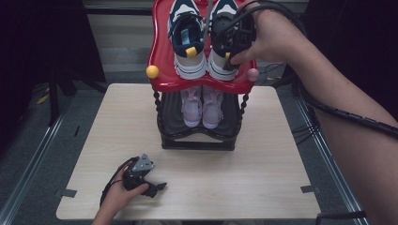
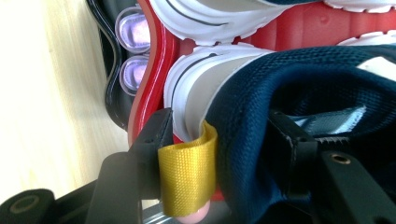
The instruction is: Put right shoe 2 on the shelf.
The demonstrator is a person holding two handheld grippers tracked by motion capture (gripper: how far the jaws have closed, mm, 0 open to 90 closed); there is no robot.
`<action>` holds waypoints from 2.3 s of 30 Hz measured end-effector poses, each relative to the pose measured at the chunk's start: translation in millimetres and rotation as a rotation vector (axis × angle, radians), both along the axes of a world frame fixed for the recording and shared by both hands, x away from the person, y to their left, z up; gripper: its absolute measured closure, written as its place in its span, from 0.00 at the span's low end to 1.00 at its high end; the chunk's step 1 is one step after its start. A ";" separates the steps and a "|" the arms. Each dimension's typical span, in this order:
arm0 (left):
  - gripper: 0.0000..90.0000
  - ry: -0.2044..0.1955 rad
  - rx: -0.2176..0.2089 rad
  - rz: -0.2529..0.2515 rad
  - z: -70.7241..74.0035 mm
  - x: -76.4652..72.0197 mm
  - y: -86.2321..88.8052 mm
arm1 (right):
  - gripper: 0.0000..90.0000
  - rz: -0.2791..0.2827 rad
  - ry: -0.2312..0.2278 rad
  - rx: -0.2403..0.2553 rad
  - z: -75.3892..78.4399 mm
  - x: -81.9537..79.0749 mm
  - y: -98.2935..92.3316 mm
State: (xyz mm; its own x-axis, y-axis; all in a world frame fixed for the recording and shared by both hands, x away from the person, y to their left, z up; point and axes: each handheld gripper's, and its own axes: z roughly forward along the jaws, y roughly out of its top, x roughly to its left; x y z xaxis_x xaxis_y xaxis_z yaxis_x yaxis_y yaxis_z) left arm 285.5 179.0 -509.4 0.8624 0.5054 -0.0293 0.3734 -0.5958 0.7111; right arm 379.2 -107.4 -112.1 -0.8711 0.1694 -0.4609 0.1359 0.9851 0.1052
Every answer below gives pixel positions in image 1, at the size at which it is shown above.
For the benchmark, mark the dark curtain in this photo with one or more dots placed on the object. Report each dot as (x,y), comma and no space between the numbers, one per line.
(37,40)
(359,62)

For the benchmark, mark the grey tape piece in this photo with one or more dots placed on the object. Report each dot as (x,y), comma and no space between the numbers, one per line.
(66,193)
(309,189)

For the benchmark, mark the metal floor rail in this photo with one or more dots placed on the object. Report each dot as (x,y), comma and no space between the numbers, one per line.
(325,162)
(31,175)

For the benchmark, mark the person's right hand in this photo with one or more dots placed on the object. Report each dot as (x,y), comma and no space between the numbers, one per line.
(275,37)

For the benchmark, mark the black metal stand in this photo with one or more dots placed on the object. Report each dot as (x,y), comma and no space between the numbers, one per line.
(53,100)

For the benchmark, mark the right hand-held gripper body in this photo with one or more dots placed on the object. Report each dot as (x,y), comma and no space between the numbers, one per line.
(234,34)

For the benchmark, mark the small black tape strip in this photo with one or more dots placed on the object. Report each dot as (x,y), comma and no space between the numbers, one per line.
(77,131)

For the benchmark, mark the yellow tape strip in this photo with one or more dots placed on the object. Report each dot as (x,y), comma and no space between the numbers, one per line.
(43,98)

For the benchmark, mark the navy and white sneaker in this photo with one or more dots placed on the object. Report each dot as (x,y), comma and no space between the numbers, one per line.
(219,70)
(189,67)

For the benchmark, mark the person's left hand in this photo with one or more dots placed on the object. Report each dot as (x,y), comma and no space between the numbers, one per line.
(117,197)

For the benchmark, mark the red and black shoe rack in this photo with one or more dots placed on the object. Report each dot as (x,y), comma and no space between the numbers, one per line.
(162,47)

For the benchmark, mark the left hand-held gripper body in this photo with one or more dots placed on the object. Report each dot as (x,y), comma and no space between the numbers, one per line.
(139,165)

